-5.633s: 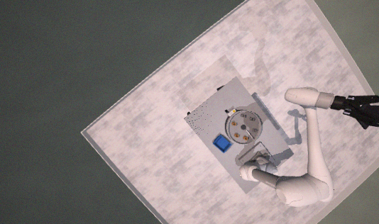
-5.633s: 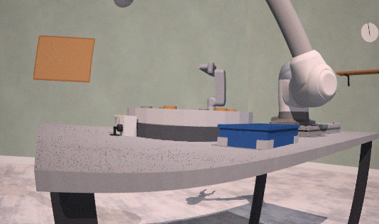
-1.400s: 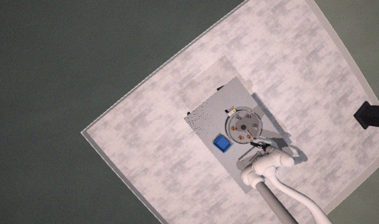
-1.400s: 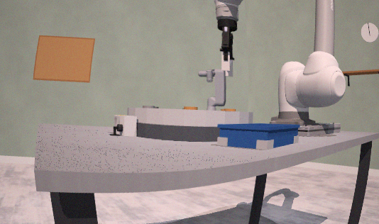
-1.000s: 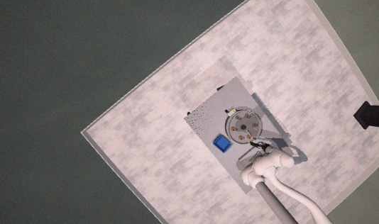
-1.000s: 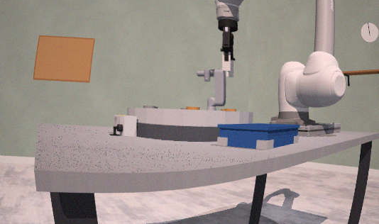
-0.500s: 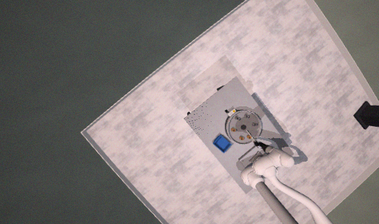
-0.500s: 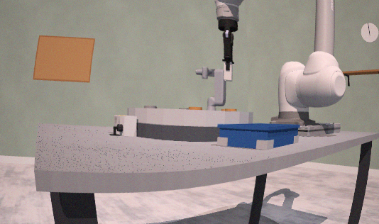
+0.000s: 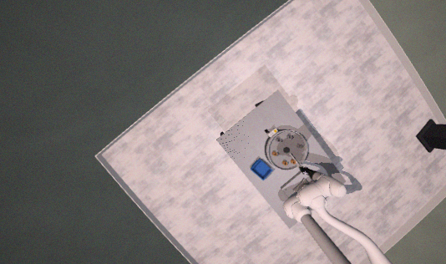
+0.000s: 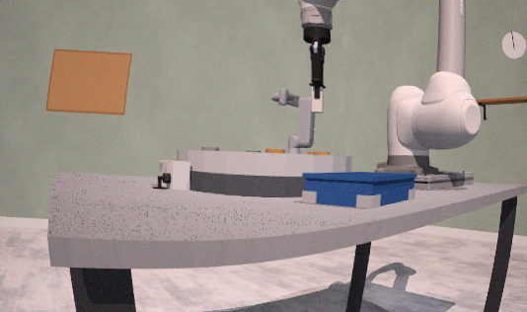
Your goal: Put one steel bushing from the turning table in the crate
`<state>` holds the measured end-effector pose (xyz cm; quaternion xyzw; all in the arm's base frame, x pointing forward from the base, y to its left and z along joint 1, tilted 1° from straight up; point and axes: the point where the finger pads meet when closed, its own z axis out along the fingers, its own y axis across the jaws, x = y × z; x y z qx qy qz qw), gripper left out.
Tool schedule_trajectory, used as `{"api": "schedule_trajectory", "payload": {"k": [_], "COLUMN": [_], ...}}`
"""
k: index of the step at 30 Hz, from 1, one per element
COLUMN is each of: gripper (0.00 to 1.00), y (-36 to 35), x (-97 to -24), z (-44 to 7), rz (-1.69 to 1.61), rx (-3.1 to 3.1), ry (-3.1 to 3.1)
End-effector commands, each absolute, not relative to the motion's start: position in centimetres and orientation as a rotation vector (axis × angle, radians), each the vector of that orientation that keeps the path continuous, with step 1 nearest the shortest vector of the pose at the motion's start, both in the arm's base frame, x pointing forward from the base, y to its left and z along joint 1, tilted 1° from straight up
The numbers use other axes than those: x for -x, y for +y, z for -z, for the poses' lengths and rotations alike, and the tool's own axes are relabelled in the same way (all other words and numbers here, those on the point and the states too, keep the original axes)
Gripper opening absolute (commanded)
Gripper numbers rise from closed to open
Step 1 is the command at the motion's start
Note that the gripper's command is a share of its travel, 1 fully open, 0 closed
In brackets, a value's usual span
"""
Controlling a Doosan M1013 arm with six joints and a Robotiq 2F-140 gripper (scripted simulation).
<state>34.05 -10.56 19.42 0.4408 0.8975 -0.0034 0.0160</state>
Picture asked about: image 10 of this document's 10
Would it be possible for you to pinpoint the blue shallow tray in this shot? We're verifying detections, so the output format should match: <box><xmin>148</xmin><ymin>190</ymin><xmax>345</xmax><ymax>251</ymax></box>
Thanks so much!
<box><xmin>302</xmin><ymin>172</ymin><xmax>417</xmax><ymax>208</ymax></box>

